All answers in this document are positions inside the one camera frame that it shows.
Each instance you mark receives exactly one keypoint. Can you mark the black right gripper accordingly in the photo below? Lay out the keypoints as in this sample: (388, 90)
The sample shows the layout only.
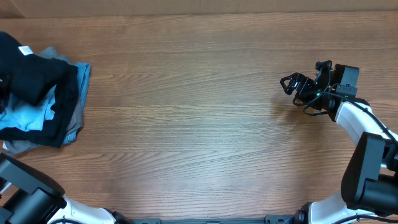
(304, 86)

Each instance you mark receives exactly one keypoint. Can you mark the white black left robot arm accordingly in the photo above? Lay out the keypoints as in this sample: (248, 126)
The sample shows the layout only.
(39, 199)

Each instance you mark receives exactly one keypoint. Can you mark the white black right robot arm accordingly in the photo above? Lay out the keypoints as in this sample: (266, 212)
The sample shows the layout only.
(365, 193)

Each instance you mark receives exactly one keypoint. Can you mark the folded blue shirt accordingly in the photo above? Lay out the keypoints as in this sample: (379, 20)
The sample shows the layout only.
(76, 122)

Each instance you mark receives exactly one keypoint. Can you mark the folded black printed t-shirt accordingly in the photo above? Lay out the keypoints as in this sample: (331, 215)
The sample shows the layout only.
(54, 131)

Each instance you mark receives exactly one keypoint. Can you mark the folded grey shirt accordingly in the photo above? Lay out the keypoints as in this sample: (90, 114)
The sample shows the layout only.
(26, 117)

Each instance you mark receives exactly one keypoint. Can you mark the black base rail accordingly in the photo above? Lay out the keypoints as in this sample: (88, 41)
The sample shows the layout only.
(211, 221)

